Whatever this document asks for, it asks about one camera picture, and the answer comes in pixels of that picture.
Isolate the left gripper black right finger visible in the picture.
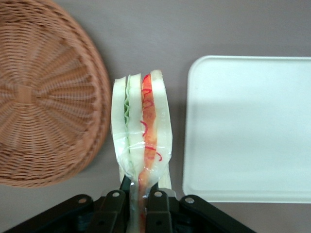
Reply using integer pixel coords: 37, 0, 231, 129
145, 183, 256, 233

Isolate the plastic triangle sandwich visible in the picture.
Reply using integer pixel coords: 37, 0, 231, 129
110, 69, 173, 233

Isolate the cream rectangular plastic tray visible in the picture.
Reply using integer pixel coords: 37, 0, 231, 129
182, 55, 311, 204

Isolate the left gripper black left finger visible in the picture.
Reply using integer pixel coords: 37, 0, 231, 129
3, 175, 131, 233

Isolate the round empty wicker basket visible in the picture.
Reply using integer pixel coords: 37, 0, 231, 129
0, 0, 112, 189

